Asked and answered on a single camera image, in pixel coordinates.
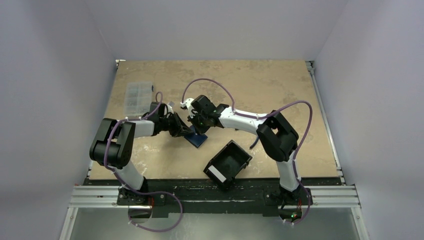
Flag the clear plastic organizer box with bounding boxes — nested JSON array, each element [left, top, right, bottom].
[[123, 81, 154, 117]]

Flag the white card in tray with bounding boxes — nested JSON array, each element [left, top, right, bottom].
[[208, 165, 227, 183]]

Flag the black plastic tray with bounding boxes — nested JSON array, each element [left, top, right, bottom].
[[203, 140, 253, 191]]

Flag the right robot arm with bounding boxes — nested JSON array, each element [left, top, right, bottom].
[[180, 95, 312, 204]]

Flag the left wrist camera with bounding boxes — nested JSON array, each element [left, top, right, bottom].
[[165, 101, 175, 115]]

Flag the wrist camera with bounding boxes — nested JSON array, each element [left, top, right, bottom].
[[180, 98, 197, 118], [165, 101, 175, 115]]

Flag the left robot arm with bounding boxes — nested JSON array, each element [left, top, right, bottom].
[[89, 101, 194, 205]]

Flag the blue handled pliers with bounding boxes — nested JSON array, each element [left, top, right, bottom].
[[249, 136, 259, 150]]

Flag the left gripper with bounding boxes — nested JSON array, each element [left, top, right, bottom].
[[159, 111, 193, 138]]

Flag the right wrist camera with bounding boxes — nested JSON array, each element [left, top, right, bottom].
[[180, 98, 197, 118]]

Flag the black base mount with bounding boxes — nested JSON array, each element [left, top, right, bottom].
[[96, 178, 344, 220]]

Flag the blue card holder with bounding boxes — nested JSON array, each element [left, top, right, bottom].
[[184, 125, 208, 149]]

